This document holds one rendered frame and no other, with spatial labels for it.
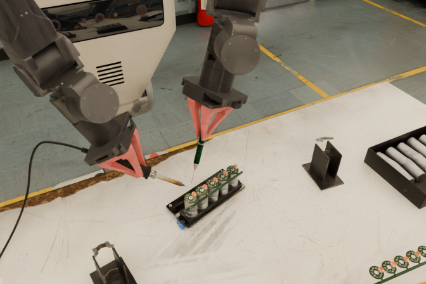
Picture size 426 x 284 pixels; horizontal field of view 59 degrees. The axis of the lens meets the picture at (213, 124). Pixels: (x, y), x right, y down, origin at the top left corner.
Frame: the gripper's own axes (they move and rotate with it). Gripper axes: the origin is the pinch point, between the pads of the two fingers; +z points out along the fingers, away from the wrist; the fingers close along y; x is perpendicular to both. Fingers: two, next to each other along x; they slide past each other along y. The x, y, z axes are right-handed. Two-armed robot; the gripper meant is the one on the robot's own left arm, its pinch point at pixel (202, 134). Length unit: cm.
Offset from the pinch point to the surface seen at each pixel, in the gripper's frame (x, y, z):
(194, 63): 160, -145, 40
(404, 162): 41.2, 26.2, 2.0
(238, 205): 10.7, 5.7, 15.9
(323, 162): 25.3, 14.1, 4.6
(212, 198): 5.6, 2.3, 14.6
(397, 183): 35.1, 27.5, 4.9
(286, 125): 38.2, -2.7, 5.7
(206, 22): 206, -182, 17
